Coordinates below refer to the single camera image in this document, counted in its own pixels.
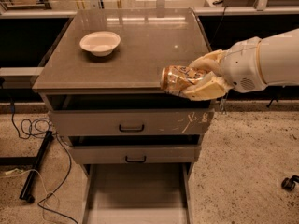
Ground top grey drawer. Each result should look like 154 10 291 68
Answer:
50 93 214 136

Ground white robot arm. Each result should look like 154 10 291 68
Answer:
182 29 299 101

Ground grey drawer cabinet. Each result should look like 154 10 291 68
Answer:
32 7 223 224

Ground black floor bar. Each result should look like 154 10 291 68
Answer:
20 131 53 203

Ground middle grey drawer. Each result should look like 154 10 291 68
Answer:
69 135 201 164

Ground black caster wheel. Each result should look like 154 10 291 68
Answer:
281 175 299 191

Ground white cable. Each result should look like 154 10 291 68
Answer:
0 167 60 224

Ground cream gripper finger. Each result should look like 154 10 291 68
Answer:
182 72 233 101
189 49 226 77

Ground white bowl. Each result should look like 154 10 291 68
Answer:
79 31 121 57

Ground crushed orange can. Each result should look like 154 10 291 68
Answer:
160 65 206 97

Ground grey drawer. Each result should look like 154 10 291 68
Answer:
50 93 214 136
69 135 201 164
82 163 193 224

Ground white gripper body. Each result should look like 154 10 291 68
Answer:
221 37 266 93

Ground bottom grey drawer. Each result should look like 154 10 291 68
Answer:
82 163 193 224

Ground blue cable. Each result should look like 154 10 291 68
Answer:
8 101 80 224

